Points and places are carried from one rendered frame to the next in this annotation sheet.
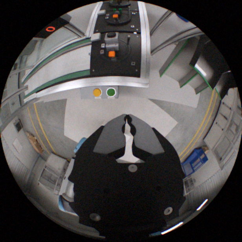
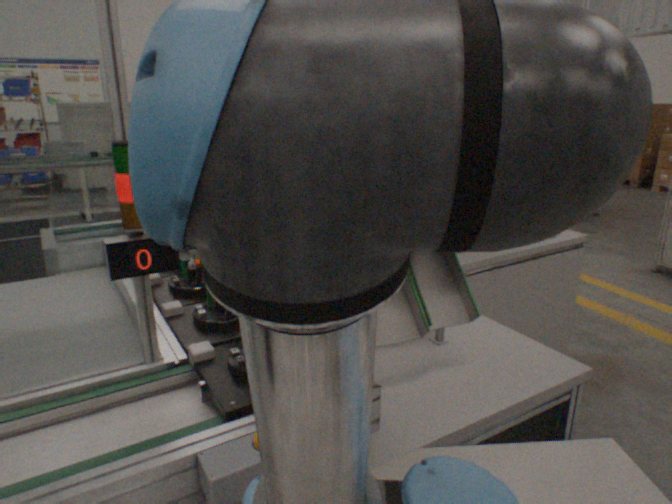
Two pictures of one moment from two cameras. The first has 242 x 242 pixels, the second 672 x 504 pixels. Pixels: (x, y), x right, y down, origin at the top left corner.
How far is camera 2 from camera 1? 0.81 m
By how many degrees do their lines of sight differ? 100
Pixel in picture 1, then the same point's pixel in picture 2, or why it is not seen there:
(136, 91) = (373, 449)
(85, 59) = (183, 415)
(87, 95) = (233, 461)
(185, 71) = (401, 304)
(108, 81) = not seen: hidden behind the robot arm
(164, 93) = (445, 413)
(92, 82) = (240, 429)
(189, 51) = not seen: hidden behind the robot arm
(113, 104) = not seen: outside the picture
